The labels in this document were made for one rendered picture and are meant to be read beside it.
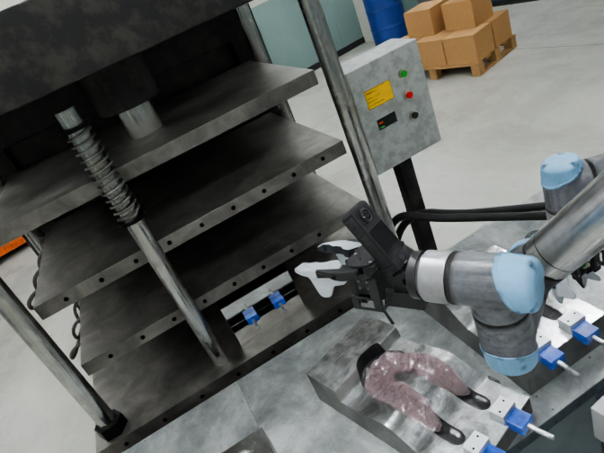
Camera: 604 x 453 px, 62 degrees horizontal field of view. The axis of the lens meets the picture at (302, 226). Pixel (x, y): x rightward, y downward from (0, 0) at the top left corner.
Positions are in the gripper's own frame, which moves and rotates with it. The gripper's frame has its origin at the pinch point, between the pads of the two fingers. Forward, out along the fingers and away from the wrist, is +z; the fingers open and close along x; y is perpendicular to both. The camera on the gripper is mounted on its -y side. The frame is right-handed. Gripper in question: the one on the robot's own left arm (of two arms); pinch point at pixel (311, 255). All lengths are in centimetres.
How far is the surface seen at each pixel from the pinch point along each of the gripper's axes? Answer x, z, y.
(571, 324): 51, -27, 48
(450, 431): 20, -7, 59
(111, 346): 3, 98, 42
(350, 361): 27, 23, 51
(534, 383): 39, -21, 58
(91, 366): -5, 102, 45
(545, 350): 43, -23, 50
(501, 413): 25, -17, 55
